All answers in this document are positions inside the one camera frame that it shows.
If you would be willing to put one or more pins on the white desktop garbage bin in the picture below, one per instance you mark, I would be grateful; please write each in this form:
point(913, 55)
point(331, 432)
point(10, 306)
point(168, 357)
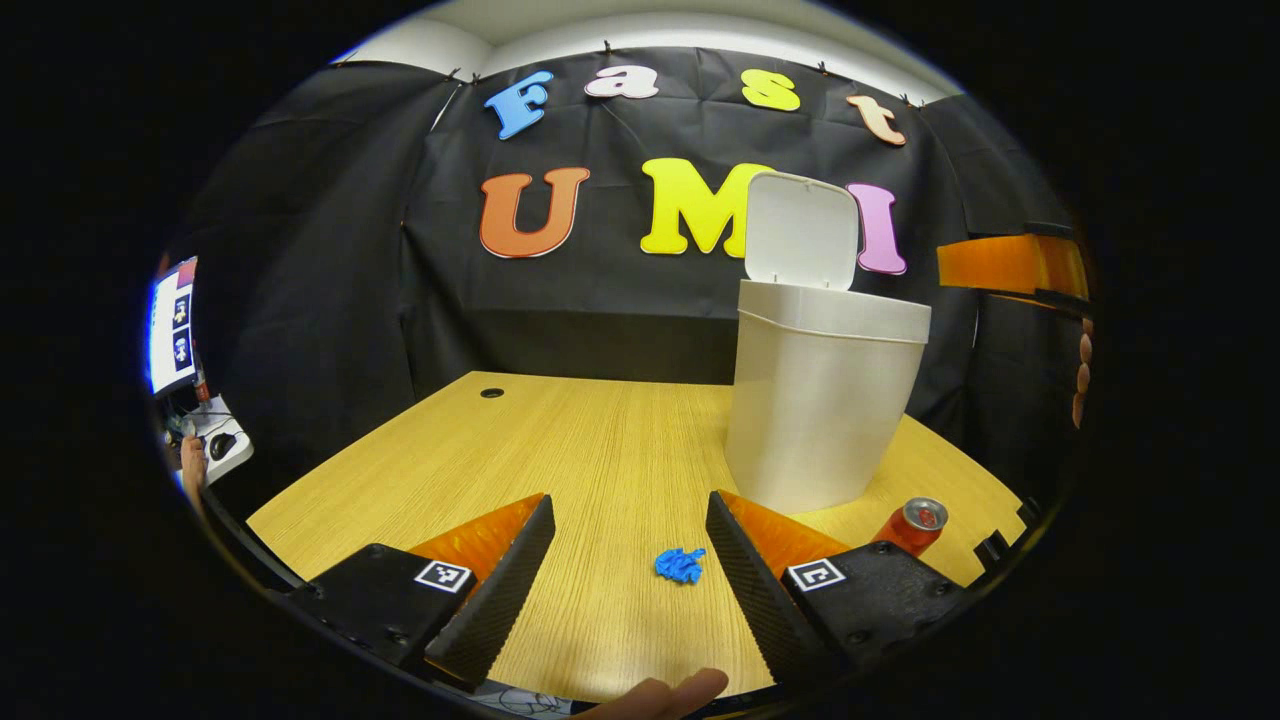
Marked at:
point(820, 400)

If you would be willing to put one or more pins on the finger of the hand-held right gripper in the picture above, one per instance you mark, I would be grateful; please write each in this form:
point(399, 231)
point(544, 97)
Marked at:
point(1000, 265)

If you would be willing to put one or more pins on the white side desk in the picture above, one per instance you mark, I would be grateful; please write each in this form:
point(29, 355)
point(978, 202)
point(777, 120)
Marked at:
point(235, 462)

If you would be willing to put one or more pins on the blue paper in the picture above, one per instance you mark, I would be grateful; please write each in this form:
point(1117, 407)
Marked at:
point(680, 565)

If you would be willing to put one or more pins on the black computer mouse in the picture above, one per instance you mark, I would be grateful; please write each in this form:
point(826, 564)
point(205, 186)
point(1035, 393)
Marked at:
point(222, 446)

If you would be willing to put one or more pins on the wooden desktop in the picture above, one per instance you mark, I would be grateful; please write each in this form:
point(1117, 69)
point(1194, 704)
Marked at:
point(600, 450)

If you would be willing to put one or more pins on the red pop can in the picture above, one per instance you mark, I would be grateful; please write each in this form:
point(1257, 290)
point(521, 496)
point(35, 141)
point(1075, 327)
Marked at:
point(910, 530)

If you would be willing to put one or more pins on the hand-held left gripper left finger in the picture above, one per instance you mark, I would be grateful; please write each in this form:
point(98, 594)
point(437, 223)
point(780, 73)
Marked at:
point(500, 600)

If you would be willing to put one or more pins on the computer monitor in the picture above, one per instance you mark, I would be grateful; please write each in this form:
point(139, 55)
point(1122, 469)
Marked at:
point(172, 330)

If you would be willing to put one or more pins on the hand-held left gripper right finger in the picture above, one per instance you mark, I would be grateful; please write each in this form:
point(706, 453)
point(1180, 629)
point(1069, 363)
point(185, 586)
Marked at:
point(760, 600)

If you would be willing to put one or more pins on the black backdrop cloth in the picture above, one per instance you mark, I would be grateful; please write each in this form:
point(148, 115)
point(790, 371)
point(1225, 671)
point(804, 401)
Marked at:
point(330, 250)

